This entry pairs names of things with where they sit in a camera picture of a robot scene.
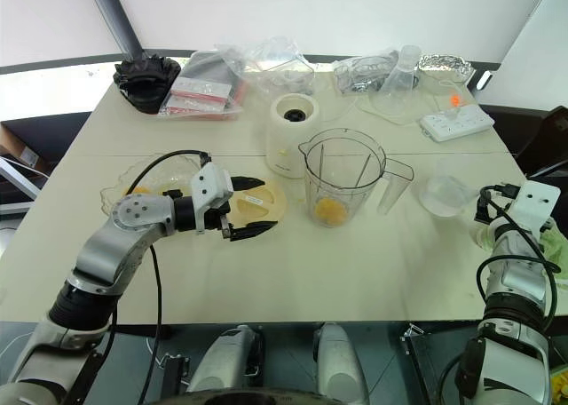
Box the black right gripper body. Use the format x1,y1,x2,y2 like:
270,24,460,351
474,196,494,224

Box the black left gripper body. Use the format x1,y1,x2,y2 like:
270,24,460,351
202,198,236,242

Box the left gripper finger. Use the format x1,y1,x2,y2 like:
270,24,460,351
228,220,280,243
231,175,269,192

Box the cream round plate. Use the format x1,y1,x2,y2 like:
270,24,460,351
231,183,288,229

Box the white blender base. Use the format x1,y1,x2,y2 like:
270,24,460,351
264,92,321,180

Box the orange segments in jar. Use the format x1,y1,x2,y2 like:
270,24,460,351
313,195,349,227

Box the pale green crumpled cloth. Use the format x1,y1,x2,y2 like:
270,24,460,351
470,220,568,264

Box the white power strip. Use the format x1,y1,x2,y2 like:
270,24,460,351
419,104,496,142

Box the clear glass plate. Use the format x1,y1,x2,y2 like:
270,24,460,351
99,154,206,216

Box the black chair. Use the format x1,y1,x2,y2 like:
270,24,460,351
514,105,568,180

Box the bag of red-white packets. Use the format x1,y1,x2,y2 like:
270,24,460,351
157,51,248,123

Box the clear crumpled plastic bag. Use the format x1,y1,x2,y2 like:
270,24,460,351
214,35,317,96

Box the silver left robot leg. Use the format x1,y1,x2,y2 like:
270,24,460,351
188,323,267,400

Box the silver robot leg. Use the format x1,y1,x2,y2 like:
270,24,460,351
188,323,267,400
312,322,370,405

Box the black ridged pot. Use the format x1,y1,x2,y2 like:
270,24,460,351
112,52,182,115

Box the crumpled aluminium foil tray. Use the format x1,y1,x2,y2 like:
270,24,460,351
415,52,472,85

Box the clear conical plastic cup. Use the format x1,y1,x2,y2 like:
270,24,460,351
379,44,423,115

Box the silver right robot leg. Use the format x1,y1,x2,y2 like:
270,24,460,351
312,322,370,405

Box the dark rounded robot housing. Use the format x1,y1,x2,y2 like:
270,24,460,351
175,387,323,405

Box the yellow object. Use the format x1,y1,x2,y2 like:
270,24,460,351
551,368,568,405

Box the brown cardboard box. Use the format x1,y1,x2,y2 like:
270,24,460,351
0,124,51,175

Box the dark grey pillar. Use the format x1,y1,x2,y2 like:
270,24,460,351
83,0,146,60

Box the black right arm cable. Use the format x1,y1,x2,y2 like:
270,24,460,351
475,183,561,330

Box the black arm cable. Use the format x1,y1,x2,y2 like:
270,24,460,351
475,183,561,330
119,149,213,401

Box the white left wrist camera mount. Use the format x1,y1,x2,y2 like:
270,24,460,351
189,163,235,234

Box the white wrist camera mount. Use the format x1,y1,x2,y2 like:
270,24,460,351
509,180,561,235
189,163,235,234

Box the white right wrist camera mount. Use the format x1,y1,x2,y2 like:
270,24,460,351
509,180,561,235

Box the clear blender jar with handle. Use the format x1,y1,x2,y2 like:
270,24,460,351
297,128,414,229

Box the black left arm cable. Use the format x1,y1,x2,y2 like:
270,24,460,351
119,149,213,401

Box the thin white cable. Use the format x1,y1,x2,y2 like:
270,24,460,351
326,79,462,126

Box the plastic bag with cables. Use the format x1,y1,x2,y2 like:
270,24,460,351
332,48,401,96

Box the grey metal frame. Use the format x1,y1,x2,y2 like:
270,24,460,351
0,155,49,213

